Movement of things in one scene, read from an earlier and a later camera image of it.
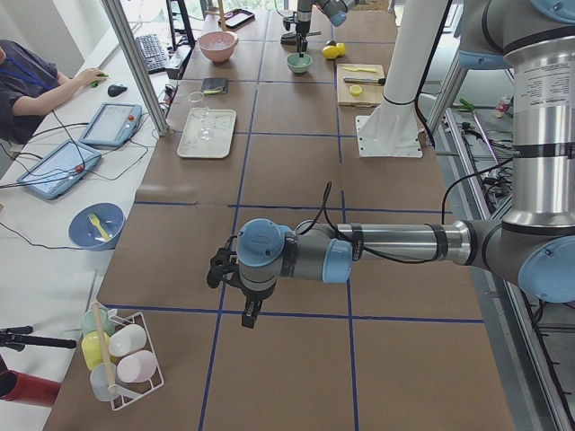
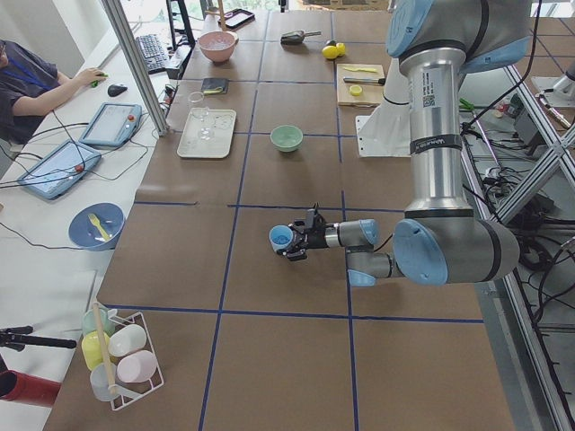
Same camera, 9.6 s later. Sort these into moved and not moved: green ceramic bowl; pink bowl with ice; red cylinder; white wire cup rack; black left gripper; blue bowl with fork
Moved: black left gripper; green ceramic bowl
Not moved: red cylinder; pink bowl with ice; white wire cup rack; blue bowl with fork
